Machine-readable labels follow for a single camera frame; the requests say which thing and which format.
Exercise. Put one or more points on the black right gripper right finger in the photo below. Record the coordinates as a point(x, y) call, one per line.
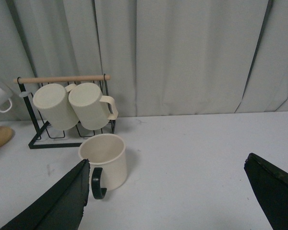
point(270, 186)

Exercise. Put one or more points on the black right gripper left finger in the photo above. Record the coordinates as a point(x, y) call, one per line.
point(59, 208)

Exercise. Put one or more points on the cream mug with black handle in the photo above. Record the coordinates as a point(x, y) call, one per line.
point(108, 165)

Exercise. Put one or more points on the cream mug hanging right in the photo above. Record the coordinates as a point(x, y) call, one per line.
point(93, 109)

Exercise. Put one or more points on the cream mug hanging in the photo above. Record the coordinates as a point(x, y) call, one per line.
point(93, 109)
point(52, 101)

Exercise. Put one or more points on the cream mug hanging left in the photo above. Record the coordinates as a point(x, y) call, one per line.
point(52, 101)

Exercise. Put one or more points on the black wire mug rack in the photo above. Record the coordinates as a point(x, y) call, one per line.
point(40, 129)

